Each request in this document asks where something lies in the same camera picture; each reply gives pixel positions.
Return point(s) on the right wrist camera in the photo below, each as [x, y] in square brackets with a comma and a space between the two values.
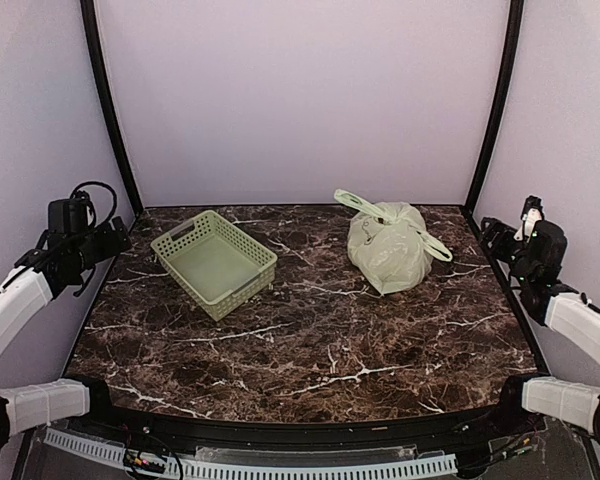
[532, 213]

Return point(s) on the black frame post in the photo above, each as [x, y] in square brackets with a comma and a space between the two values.
[108, 109]
[503, 81]

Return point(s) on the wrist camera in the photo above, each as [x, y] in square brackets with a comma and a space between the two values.
[532, 213]
[77, 214]

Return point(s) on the right black frame post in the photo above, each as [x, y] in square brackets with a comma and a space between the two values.
[503, 81]

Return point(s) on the light green plastic bag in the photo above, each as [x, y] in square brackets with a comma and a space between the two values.
[390, 244]

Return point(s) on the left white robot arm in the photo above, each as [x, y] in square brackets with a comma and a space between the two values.
[38, 278]

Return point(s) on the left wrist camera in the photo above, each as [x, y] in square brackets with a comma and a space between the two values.
[77, 214]

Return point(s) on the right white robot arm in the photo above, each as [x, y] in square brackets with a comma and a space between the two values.
[570, 313]

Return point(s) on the left black frame post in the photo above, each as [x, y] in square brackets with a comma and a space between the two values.
[108, 109]

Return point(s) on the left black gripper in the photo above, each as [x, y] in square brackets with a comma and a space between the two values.
[112, 247]

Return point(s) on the white slotted cable duct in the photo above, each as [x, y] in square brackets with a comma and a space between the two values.
[225, 463]

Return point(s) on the black front table rail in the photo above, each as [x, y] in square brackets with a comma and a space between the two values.
[450, 433]

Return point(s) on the light green perforated basket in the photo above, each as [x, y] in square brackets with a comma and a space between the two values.
[216, 263]

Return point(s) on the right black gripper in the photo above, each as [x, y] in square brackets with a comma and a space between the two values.
[489, 234]

